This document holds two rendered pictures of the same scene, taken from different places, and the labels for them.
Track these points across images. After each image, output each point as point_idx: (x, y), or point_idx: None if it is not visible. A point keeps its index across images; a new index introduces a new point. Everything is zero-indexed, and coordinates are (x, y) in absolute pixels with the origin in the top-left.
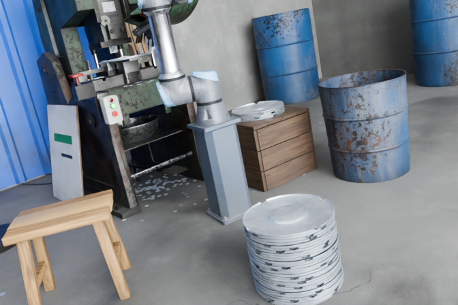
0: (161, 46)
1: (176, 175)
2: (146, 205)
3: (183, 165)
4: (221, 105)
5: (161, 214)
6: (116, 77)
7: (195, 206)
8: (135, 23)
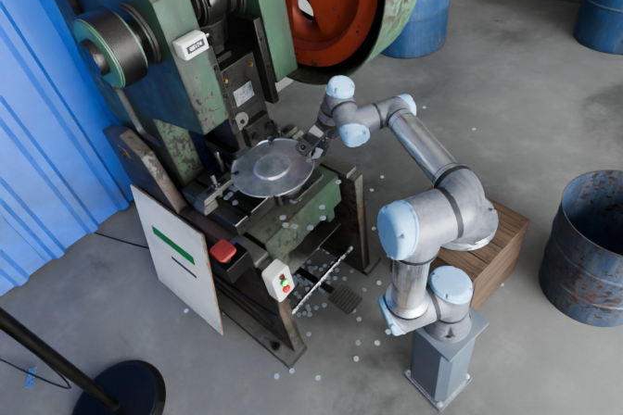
0: (412, 290)
1: (319, 249)
2: (309, 334)
3: (332, 245)
4: (467, 314)
5: (339, 362)
6: (264, 202)
7: (379, 349)
8: None
